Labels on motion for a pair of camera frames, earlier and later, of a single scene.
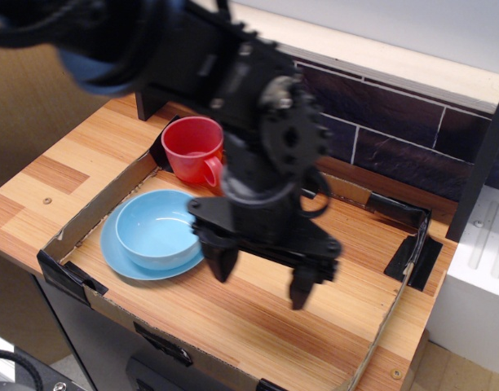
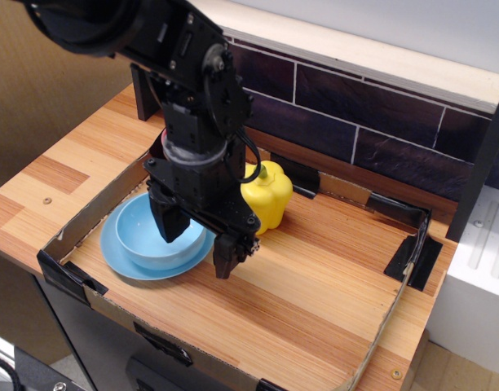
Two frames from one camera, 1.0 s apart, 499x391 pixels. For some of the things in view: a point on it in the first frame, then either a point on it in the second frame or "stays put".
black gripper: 273,226 → 208,168
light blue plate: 116,254 stays put
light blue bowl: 156,230 stays put
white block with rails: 472,315 stays put
